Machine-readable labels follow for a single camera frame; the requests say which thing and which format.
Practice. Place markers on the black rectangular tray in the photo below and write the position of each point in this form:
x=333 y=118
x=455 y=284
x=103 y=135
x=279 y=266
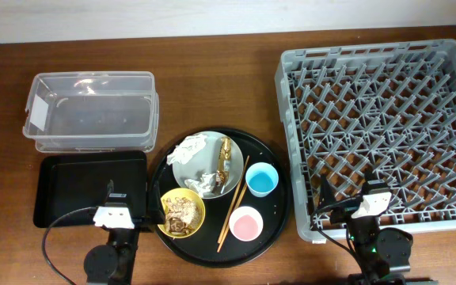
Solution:
x=69 y=182

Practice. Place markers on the pink cup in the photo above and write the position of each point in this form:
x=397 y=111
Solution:
x=246 y=223

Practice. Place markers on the grey plate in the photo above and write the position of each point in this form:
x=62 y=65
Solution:
x=206 y=161

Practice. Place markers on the blue cup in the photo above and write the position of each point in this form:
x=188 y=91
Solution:
x=261 y=178

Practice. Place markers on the gold snack wrapper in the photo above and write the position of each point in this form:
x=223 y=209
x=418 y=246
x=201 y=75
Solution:
x=223 y=169

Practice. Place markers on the clear plastic bin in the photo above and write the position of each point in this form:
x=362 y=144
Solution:
x=92 y=111

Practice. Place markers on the food scraps pile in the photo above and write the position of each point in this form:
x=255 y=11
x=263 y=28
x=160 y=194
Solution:
x=182 y=216

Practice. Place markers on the yellow bowl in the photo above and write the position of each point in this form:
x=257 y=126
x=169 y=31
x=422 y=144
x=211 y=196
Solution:
x=183 y=192

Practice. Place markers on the large white napkin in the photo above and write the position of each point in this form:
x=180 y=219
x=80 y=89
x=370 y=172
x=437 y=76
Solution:
x=187 y=149

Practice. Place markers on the grey dishwasher rack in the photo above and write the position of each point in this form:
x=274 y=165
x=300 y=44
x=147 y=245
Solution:
x=386 y=107

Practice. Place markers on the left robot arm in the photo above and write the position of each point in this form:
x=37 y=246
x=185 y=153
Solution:
x=113 y=262

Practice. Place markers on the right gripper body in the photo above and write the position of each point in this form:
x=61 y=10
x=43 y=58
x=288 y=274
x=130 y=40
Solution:
x=343 y=214

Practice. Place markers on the small white napkin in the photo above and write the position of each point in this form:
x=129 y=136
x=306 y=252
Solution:
x=204 y=186

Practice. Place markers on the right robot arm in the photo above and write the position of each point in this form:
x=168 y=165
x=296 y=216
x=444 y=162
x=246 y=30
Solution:
x=381 y=254

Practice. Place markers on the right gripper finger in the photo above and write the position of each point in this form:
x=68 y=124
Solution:
x=369 y=175
x=326 y=193

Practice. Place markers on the round black serving tray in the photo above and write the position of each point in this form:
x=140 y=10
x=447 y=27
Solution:
x=201 y=247

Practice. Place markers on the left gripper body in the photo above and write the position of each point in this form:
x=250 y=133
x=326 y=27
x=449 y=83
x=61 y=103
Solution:
x=142 y=225

